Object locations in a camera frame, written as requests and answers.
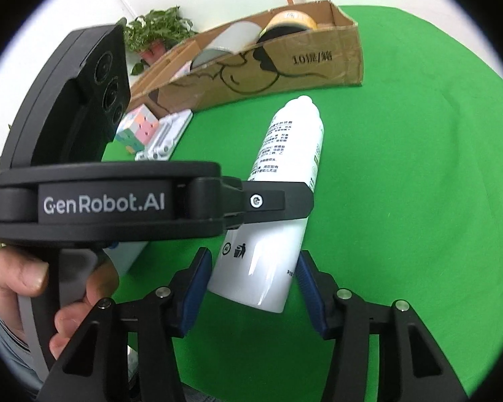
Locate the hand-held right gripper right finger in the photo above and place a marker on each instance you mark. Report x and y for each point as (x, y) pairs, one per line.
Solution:
(312, 293)

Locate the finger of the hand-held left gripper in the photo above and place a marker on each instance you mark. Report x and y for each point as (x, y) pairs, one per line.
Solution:
(276, 201)

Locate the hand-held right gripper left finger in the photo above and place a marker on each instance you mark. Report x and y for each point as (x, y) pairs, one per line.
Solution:
(195, 293)

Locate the white plastic bottle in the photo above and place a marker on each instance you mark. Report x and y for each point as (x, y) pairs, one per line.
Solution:
(289, 146)

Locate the pastel puzzle cube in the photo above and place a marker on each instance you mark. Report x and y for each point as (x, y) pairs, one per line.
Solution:
(140, 127)

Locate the brown cardboard box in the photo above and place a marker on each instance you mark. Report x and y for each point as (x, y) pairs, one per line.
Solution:
(310, 63)

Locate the person's left forearm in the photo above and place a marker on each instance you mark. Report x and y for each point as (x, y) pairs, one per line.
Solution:
(4, 335)

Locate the person's left hand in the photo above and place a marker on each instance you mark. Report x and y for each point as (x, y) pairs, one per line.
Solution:
(16, 274)

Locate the white plastic pack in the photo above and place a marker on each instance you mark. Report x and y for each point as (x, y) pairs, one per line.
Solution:
(167, 136)

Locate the small potted plant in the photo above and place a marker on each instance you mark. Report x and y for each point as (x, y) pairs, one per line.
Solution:
(159, 29)

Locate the silver metal can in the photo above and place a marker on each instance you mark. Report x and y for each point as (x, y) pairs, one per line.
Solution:
(234, 35)

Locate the yellow tape roll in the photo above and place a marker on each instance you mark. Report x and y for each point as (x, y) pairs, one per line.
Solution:
(289, 21)

